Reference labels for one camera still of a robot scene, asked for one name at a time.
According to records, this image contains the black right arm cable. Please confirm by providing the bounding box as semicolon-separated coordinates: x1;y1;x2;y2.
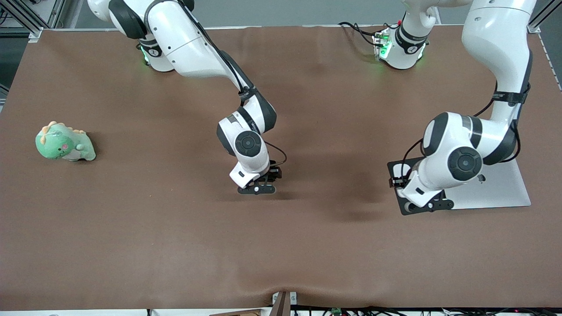
178;0;288;169

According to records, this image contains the brown table cover mat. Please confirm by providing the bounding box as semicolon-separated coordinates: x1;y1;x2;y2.
0;25;562;310

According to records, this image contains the silver laptop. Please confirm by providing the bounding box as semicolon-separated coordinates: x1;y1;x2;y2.
441;158;532;210

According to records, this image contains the green dinosaur plush toy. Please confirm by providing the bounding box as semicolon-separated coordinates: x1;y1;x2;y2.
35;121;97;162

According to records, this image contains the aluminium frame post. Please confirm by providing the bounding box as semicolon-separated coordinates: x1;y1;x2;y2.
527;0;562;33
0;0;66;42

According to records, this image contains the black mouse pad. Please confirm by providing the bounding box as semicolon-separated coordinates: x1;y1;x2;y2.
387;157;445;216

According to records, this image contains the black base power cable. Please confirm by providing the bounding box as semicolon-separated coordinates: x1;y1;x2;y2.
338;21;398;47

